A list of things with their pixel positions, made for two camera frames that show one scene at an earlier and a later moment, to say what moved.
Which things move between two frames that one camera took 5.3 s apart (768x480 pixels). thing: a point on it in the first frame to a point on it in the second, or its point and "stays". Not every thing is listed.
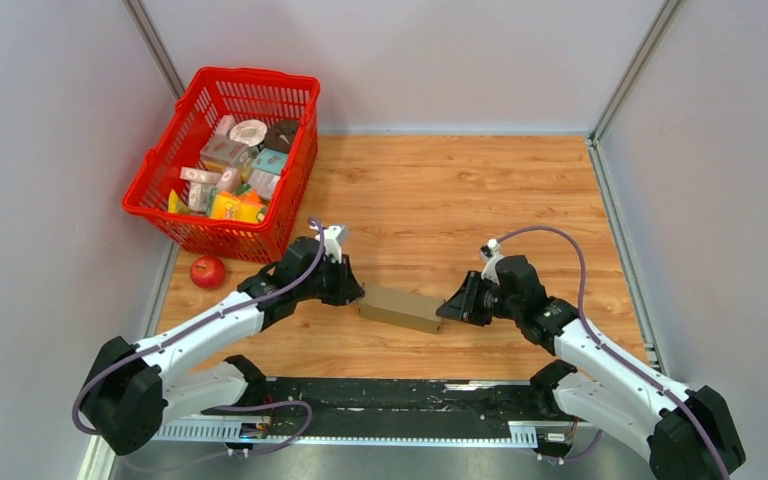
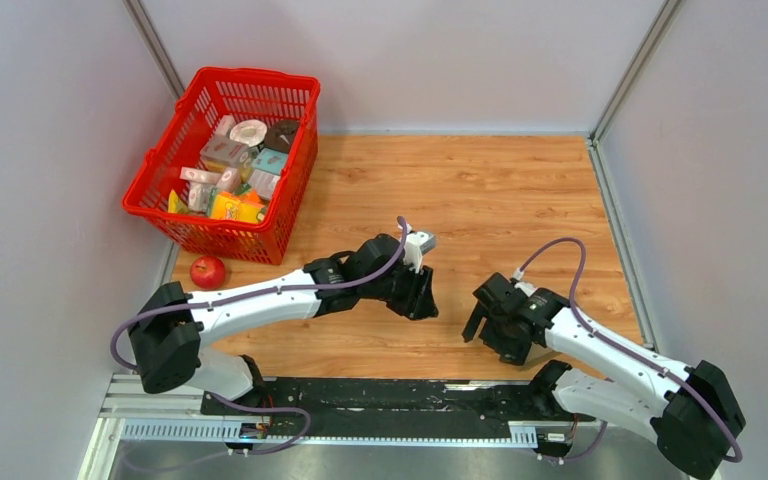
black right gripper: [462, 305] to [511, 352]
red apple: [207, 272] stays
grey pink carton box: [227, 150] stays
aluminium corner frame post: [630, 83] stays
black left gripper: [348, 289] to [419, 302]
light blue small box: [270, 161] stays
